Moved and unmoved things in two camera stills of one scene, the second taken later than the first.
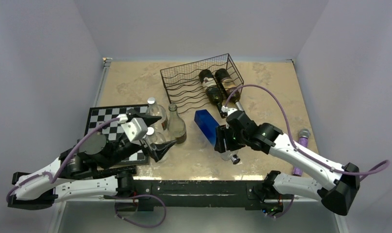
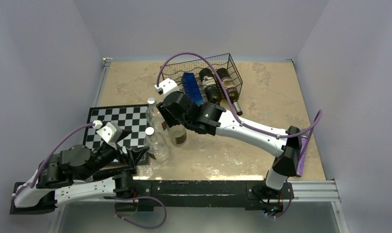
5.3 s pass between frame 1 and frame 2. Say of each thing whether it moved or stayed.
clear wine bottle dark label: stayed
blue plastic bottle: moved
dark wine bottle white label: stayed
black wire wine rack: stayed
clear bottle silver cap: stayed
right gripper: moved
